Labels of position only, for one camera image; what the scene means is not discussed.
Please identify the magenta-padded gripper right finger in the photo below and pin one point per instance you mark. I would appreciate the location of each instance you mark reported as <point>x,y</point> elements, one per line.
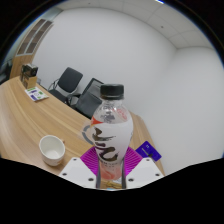
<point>146,170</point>

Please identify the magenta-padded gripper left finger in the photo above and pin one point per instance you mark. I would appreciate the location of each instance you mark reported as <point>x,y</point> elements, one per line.
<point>76,170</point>

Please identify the clear black-capped drink bottle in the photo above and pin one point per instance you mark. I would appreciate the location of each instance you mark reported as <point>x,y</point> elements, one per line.
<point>111,133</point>

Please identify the purple upright box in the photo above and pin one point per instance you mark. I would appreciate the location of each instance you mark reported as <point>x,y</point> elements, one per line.
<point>148,151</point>

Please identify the white speckled cup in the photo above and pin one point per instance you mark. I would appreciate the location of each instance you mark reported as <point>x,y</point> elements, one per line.
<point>50,156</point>

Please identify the grey mesh office chair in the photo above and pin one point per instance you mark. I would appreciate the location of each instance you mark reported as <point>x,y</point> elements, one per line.
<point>88,100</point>

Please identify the white green leaflet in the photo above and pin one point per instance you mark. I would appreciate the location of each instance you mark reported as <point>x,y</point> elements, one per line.
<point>36,94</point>

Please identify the black office chair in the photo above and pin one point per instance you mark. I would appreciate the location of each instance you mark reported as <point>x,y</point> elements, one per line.
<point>70,80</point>

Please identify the dark stacked boxes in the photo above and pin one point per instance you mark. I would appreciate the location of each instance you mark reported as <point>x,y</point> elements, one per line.
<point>29,71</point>

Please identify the wooden glass-door shelf cabinet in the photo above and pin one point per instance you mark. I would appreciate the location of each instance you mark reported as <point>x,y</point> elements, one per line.
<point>33,36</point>

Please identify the ceiling light panel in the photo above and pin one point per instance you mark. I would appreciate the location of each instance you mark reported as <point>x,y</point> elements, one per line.
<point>159,1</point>

